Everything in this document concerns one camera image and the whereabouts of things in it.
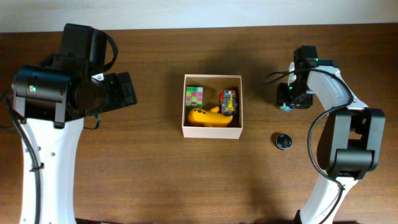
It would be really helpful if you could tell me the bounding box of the blue round ball toy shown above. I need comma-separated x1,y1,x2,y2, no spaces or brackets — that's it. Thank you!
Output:
279,106,292,111

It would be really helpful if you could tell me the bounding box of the black round spinner toy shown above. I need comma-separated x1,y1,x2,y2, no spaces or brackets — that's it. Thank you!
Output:
275,134,293,151

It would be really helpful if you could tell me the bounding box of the red grey toy truck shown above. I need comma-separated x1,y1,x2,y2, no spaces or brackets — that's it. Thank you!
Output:
219,90,238,116

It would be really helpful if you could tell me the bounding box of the colourful puzzle cube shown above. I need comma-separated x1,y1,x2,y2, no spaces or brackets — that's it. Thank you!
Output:
185,86,203,108

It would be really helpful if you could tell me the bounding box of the white cardboard box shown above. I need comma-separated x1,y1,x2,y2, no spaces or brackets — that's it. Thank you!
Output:
182,74,243,139

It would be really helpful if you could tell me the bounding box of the orange rubber dinosaur toy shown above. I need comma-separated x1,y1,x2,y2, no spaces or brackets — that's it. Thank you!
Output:
188,106,233,128

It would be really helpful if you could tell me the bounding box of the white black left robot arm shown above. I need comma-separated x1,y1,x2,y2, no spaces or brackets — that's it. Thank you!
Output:
6,24,137,223

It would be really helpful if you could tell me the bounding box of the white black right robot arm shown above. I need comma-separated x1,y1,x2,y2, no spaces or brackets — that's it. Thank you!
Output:
277,45,386,223

